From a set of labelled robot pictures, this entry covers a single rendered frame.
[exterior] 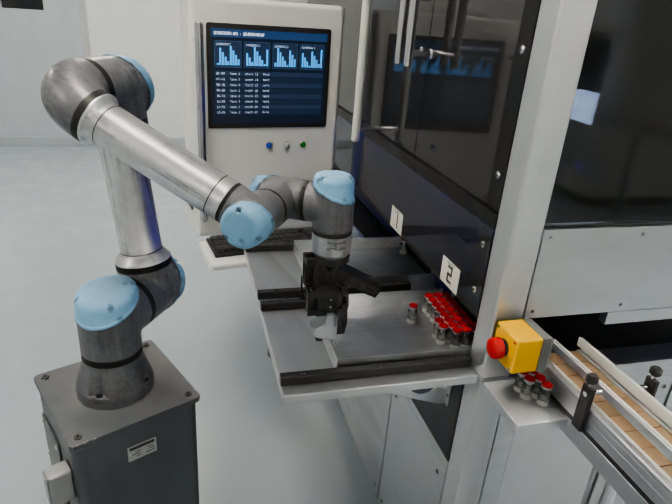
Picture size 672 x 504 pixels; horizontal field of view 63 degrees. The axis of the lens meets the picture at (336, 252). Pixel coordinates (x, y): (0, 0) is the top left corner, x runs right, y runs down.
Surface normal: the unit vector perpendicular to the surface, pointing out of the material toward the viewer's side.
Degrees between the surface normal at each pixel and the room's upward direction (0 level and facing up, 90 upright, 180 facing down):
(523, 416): 0
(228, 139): 90
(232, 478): 0
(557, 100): 90
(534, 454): 90
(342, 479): 0
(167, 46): 90
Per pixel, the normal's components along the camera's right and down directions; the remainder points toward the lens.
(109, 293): 0.04, -0.86
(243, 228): -0.28, 0.37
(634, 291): 0.25, 0.41
